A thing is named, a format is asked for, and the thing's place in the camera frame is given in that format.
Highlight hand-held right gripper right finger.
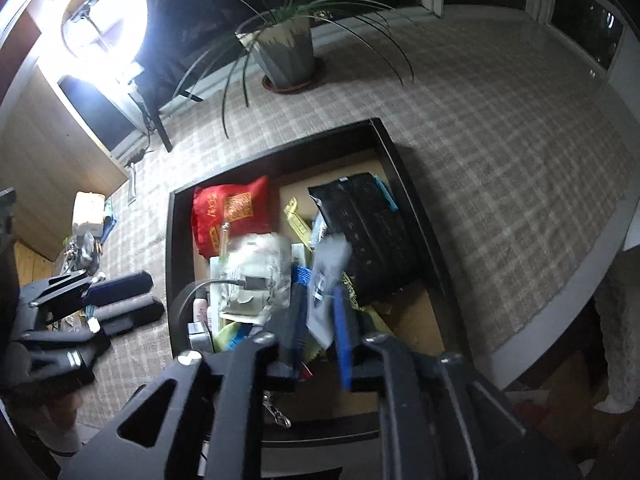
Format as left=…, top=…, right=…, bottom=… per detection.
left=331, top=284, right=586, bottom=480

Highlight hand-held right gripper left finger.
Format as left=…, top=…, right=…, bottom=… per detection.
left=57, top=266, right=313, bottom=480

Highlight white plastic bag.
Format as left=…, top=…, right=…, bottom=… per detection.
left=209, top=232, right=293, bottom=328

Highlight brown plant saucer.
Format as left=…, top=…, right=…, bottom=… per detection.
left=262, top=57, right=325, bottom=93

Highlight black light stand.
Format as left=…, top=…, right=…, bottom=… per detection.
left=127, top=55, right=205, bottom=153

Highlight white box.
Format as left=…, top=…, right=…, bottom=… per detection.
left=71, top=191, right=107, bottom=241

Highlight small pink bottle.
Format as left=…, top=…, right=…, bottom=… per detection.
left=192, top=297, right=210, bottom=333

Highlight grey foil packet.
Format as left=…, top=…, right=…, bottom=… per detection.
left=305, top=234, right=352, bottom=351

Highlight ring light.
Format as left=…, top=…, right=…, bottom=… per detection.
left=60, top=0, right=149, bottom=76

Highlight black packet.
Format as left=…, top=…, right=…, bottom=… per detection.
left=307, top=173, right=421, bottom=306

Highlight green packet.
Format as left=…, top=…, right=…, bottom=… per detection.
left=215, top=321, right=261, bottom=353

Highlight black drawer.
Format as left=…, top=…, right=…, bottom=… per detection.
left=166, top=117, right=473, bottom=448

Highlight checked tablecloth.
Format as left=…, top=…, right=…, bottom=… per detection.
left=65, top=7, right=636, bottom=431

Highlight metal key clasp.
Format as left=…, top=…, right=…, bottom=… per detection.
left=261, top=390, right=292, bottom=429

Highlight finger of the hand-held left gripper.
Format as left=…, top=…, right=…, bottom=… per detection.
left=17, top=270, right=154, bottom=311
left=20, top=296, right=166, bottom=366

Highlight yellow packet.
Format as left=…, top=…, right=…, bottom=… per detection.
left=283, top=199, right=313, bottom=246

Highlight red snack packet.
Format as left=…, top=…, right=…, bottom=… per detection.
left=191, top=176, right=271, bottom=261

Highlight potted plant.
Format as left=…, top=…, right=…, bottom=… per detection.
left=172, top=0, right=426, bottom=138

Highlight black screen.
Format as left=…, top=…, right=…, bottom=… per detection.
left=56, top=74, right=146, bottom=153

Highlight white lace cloth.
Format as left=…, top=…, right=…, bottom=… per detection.
left=592, top=247, right=640, bottom=416

